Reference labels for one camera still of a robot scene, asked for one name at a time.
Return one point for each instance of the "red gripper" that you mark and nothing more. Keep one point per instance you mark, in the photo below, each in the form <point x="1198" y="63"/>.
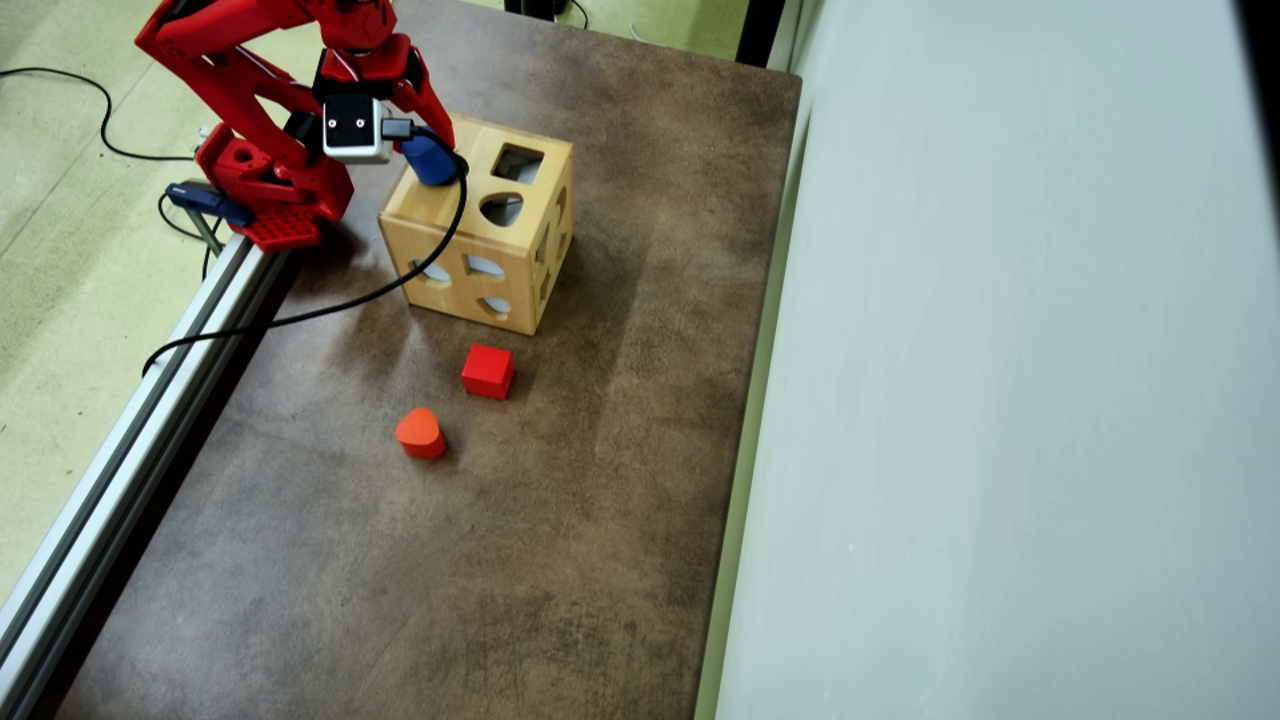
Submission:
<point x="424" y="92"/>

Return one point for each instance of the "blue wooden cylinder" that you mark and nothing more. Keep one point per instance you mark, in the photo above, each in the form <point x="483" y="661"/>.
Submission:
<point x="430" y="160"/>

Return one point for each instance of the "red robot arm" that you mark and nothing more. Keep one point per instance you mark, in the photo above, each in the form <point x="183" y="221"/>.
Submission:
<point x="215" y="80"/>

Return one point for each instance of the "red robot base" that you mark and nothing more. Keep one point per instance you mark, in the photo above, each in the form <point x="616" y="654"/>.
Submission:
<point x="290" y="225"/>

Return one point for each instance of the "wooden shape sorter box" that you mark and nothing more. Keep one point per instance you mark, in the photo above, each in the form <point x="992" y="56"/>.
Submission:
<point x="545" y="185"/>

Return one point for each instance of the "blue clamp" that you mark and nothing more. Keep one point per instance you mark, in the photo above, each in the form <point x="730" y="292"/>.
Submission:
<point x="205" y="200"/>

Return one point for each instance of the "red wooden cube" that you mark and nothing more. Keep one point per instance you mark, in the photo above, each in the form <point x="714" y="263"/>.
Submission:
<point x="487" y="372"/>

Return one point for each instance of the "orange rounded triangle block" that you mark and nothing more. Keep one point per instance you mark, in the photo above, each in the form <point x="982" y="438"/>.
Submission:
<point x="418" y="432"/>

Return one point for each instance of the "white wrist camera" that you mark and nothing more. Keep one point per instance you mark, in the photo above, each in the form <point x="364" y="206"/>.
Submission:
<point x="352" y="130"/>

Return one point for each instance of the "black post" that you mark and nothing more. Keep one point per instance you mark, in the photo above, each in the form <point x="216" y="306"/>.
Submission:
<point x="760" y="30"/>

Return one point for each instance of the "aluminium profile rail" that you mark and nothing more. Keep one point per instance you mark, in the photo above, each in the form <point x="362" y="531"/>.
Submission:
<point x="110" y="470"/>

